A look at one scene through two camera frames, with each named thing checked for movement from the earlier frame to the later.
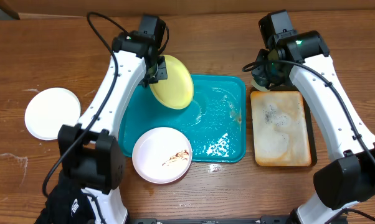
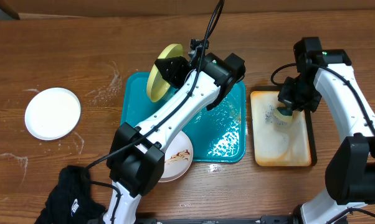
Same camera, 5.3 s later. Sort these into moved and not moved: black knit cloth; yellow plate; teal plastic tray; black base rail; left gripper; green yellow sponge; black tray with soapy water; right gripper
Moved: green yellow sponge; left gripper; yellow plate; right gripper
Not moved: black knit cloth; black tray with soapy water; teal plastic tray; black base rail
